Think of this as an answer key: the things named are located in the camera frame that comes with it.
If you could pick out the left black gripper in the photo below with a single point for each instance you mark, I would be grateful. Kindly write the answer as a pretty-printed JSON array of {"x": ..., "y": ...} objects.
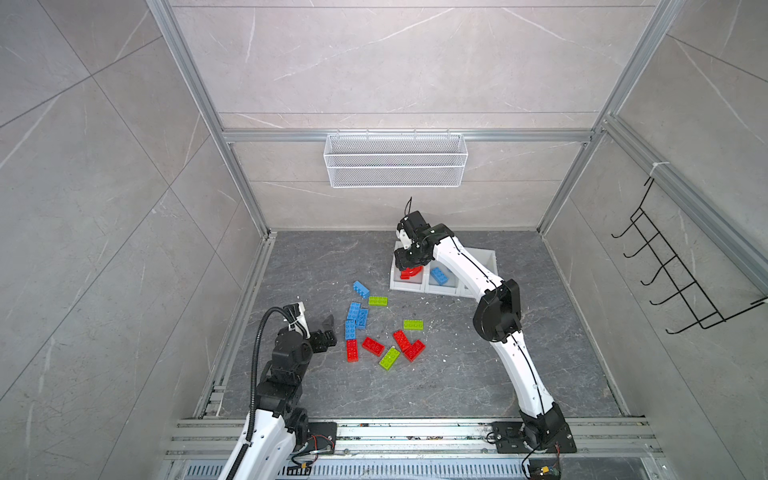
[{"x": 321, "y": 345}]

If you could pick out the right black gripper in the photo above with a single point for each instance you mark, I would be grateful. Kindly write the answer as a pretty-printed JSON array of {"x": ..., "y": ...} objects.
[{"x": 402, "y": 262}]

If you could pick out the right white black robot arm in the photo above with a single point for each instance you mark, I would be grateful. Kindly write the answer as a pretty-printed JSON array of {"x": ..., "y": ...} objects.
[{"x": 497, "y": 319}]

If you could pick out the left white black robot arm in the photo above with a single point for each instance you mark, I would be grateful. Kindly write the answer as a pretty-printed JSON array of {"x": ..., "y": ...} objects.
[{"x": 277, "y": 430}]

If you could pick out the red lego brick upright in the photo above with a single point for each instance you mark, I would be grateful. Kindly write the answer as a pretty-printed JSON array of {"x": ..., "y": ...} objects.
[{"x": 352, "y": 354}]

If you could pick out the white middle plastic bin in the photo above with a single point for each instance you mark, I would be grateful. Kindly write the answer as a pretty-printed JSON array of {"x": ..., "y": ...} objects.
[{"x": 449, "y": 289}]

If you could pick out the white plastic bin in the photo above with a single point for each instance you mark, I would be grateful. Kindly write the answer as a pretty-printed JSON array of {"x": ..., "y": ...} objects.
[
  {"x": 416, "y": 284},
  {"x": 485, "y": 257},
  {"x": 449, "y": 289}
]

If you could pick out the blue lego brick pair left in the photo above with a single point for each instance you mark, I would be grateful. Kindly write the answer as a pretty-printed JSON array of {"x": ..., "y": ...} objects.
[{"x": 353, "y": 311}]

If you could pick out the blue lego brick pair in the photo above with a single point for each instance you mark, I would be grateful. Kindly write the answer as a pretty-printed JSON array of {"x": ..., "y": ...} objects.
[
  {"x": 353, "y": 311},
  {"x": 362, "y": 319}
]

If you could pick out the white left plastic bin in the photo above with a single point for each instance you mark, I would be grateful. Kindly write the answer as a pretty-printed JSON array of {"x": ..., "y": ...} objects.
[{"x": 416, "y": 284}]

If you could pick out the blue lego brick pair right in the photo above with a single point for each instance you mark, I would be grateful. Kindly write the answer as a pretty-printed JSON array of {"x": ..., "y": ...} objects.
[{"x": 362, "y": 319}]

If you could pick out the red lego brick small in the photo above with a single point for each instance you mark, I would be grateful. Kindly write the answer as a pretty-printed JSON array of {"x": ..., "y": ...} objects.
[{"x": 374, "y": 347}]

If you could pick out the white right plastic bin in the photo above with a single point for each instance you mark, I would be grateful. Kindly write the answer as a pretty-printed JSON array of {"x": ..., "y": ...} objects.
[{"x": 485, "y": 257}]

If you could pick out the green lego brick upper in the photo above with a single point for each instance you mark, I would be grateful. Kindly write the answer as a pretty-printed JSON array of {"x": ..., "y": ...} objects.
[{"x": 377, "y": 301}]

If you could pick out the green lego brick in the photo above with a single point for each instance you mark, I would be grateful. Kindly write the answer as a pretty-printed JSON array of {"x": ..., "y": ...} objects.
[
  {"x": 413, "y": 325},
  {"x": 389, "y": 358},
  {"x": 377, "y": 301}
]

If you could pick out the green lego brick bottom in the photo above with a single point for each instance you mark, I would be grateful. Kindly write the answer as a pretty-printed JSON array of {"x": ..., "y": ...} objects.
[{"x": 389, "y": 358}]

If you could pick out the red lego brick center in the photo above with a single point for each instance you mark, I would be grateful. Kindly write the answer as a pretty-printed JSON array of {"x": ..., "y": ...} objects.
[{"x": 402, "y": 341}]

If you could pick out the green lego brick center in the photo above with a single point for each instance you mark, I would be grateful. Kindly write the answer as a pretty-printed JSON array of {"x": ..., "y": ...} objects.
[{"x": 413, "y": 325}]

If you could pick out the red lego brick right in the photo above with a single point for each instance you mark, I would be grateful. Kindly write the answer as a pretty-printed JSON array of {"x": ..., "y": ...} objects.
[{"x": 414, "y": 350}]

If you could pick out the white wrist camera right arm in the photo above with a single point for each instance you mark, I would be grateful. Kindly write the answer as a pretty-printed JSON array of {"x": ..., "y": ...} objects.
[{"x": 405, "y": 239}]

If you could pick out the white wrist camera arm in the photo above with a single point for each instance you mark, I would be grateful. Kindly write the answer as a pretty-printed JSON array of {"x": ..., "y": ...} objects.
[
  {"x": 405, "y": 239},
  {"x": 298, "y": 322}
]

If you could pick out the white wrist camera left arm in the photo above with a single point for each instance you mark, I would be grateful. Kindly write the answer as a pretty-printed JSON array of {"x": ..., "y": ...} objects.
[{"x": 298, "y": 322}]

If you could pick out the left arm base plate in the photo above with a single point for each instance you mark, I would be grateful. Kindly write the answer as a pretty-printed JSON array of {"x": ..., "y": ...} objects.
[{"x": 317, "y": 437}]

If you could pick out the white wire mesh basket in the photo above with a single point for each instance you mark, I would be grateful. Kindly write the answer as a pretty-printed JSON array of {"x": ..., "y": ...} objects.
[{"x": 368, "y": 160}]

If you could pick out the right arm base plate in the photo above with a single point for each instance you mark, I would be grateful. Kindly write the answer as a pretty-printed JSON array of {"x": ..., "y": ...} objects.
[{"x": 516, "y": 437}]

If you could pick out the black wire hook rack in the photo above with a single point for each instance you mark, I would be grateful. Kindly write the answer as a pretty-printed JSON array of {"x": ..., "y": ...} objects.
[{"x": 683, "y": 283}]

